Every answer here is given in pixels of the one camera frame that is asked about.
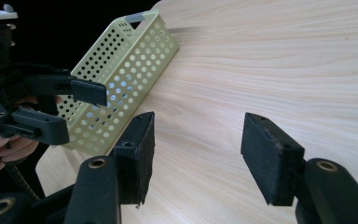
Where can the pale yellow perforated plastic basket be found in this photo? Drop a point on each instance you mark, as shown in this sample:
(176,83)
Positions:
(136,65)

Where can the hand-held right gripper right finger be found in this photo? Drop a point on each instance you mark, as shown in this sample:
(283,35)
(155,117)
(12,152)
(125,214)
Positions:
(270,155)

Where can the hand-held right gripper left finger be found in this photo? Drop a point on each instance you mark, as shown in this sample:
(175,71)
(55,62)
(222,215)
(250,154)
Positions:
(135,161)

